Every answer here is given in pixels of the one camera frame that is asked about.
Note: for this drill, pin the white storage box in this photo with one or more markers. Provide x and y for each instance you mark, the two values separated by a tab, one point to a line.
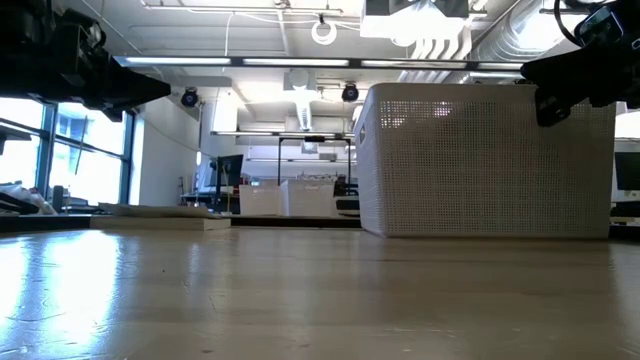
259	200
307	199

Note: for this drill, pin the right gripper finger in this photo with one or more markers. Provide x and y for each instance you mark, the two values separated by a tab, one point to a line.
565	75

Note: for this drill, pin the black computer monitor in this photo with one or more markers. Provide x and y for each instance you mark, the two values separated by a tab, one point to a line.
230	170

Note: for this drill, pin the dark screen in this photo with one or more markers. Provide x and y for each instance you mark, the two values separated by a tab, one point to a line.
627	171

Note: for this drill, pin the black ceiling spot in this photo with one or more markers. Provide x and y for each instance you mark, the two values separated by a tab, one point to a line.
189	98
350	93

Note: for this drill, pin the silver ventilation duct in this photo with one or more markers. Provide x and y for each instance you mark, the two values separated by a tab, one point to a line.
520	30

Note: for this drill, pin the white ceiling unit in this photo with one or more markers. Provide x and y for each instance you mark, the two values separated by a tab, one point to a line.
415	25

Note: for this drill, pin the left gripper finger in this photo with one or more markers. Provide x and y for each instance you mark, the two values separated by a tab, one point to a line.
140	90

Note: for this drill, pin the long ceiling light bar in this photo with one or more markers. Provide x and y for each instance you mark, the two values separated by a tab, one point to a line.
300	62

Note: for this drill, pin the white perforated plastic basket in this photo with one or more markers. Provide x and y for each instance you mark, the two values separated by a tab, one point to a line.
480	165

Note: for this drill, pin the black office chair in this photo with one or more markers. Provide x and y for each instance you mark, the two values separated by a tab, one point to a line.
346	196

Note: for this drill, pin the book with dark cover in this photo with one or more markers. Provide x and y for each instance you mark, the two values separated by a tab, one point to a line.
160	220

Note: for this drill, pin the black metal stand frame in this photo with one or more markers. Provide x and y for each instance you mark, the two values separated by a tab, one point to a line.
314	138

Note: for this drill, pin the pile of bags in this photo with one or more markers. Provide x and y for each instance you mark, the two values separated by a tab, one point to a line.
22	197

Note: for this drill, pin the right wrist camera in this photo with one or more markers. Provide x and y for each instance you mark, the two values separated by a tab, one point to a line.
600	25

